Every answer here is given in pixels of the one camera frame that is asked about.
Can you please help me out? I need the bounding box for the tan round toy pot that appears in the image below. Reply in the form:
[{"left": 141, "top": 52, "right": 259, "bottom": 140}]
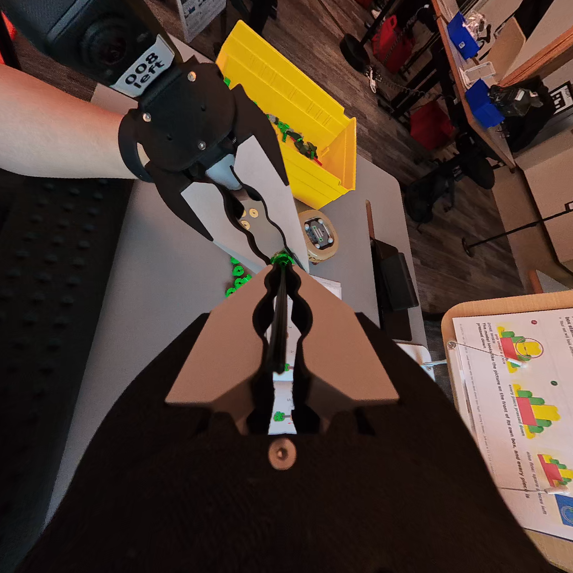
[{"left": 297, "top": 209, "right": 339, "bottom": 266}]

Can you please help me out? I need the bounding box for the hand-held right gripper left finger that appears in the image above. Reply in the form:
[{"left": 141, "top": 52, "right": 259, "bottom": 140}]
[{"left": 165, "top": 264, "right": 276, "bottom": 435}]

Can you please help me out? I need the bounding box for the printed paper tag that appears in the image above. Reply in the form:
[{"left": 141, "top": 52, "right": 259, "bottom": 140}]
[{"left": 176, "top": 0, "right": 227, "bottom": 44}]

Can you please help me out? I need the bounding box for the grey desk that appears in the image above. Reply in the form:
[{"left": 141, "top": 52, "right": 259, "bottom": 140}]
[{"left": 45, "top": 33, "right": 427, "bottom": 526}]

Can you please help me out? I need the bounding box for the pile of loose bricks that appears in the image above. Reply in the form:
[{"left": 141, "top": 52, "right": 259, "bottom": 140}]
[{"left": 266, "top": 113, "right": 324, "bottom": 165}]

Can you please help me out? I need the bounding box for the black toy set box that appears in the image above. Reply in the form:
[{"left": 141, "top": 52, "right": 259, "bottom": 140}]
[{"left": 365, "top": 199, "right": 420, "bottom": 342}]

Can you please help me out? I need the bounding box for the long wooden-edged desk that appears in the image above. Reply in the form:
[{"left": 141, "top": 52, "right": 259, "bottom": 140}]
[{"left": 431, "top": 0, "right": 573, "bottom": 173}]

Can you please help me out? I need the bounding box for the printed instruction sheet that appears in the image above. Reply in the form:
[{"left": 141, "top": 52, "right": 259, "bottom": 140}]
[{"left": 451, "top": 307, "right": 573, "bottom": 543}]

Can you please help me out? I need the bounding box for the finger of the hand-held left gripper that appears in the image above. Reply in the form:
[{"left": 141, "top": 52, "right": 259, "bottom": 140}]
[
  {"left": 180, "top": 183, "right": 270, "bottom": 275},
  {"left": 229, "top": 133, "right": 310, "bottom": 271}
]

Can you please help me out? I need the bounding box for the yellow storage bin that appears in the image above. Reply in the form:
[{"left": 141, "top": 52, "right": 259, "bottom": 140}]
[{"left": 216, "top": 20, "right": 358, "bottom": 211}]

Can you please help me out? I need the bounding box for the black wristband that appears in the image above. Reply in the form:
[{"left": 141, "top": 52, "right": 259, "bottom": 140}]
[{"left": 117, "top": 109, "right": 156, "bottom": 183}]

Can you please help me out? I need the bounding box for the black office chair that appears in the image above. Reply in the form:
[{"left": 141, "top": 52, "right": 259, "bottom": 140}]
[{"left": 404, "top": 133, "right": 497, "bottom": 225}]

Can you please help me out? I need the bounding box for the open instruction booklet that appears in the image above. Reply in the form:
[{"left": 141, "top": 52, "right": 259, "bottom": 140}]
[{"left": 266, "top": 274, "right": 344, "bottom": 436}]

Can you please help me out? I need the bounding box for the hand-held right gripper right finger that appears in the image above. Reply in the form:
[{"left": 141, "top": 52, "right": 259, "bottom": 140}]
[{"left": 292, "top": 266, "right": 400, "bottom": 433}]

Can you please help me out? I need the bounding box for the row of small green pieces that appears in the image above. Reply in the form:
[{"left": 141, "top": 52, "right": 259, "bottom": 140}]
[{"left": 225, "top": 256, "right": 254, "bottom": 299}]

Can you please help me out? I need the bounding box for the black bag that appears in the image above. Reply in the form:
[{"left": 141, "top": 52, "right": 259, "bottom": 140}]
[{"left": 487, "top": 75, "right": 557, "bottom": 154}]

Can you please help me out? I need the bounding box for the red bag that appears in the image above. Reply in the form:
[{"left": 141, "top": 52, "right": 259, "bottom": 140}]
[
  {"left": 371, "top": 15, "right": 415, "bottom": 75},
  {"left": 409, "top": 100, "right": 456, "bottom": 151}
]

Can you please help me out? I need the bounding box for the long black axle rod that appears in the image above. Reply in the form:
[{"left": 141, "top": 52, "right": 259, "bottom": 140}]
[{"left": 267, "top": 264, "right": 290, "bottom": 376}]

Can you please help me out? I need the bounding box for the small marker tag sign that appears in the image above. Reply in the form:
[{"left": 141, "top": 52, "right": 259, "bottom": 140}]
[{"left": 548, "top": 81, "right": 573, "bottom": 124}]

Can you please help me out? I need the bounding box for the person's left forearm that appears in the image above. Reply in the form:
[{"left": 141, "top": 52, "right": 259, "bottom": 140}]
[{"left": 0, "top": 63, "right": 137, "bottom": 181}]

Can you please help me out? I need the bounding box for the black perforated mat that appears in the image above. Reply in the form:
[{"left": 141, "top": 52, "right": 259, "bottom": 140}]
[{"left": 0, "top": 169, "right": 137, "bottom": 573}]

